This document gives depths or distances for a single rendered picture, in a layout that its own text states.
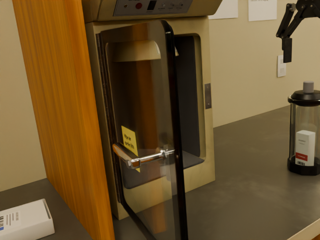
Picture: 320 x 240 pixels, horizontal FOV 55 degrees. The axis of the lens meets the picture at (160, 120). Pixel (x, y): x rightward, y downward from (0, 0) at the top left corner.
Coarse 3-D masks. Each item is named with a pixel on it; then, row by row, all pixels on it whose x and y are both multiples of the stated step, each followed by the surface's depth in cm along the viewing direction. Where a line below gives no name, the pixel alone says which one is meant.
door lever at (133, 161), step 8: (120, 144) 50; (120, 152) 47; (128, 152) 46; (160, 152) 45; (128, 160) 43; (136, 160) 43; (144, 160) 44; (152, 160) 45; (160, 160) 45; (128, 168) 44; (136, 168) 44
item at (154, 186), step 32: (128, 32) 48; (160, 32) 38; (128, 64) 51; (160, 64) 40; (128, 96) 54; (160, 96) 42; (128, 128) 58; (160, 128) 44; (128, 192) 66; (160, 192) 49; (160, 224) 51
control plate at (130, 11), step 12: (120, 0) 61; (132, 0) 62; (144, 0) 63; (168, 0) 67; (180, 0) 68; (192, 0) 70; (120, 12) 63; (132, 12) 65; (144, 12) 66; (156, 12) 68; (168, 12) 70; (180, 12) 72
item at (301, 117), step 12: (288, 96) 92; (300, 108) 87; (312, 108) 86; (300, 120) 88; (312, 120) 86; (300, 132) 89; (312, 132) 87; (300, 144) 90; (312, 144) 88; (300, 156) 90; (312, 156) 89
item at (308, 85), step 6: (306, 84) 87; (312, 84) 87; (300, 90) 91; (306, 90) 88; (312, 90) 88; (318, 90) 89; (294, 96) 89; (300, 96) 87; (306, 96) 86; (312, 96) 85; (318, 96) 85
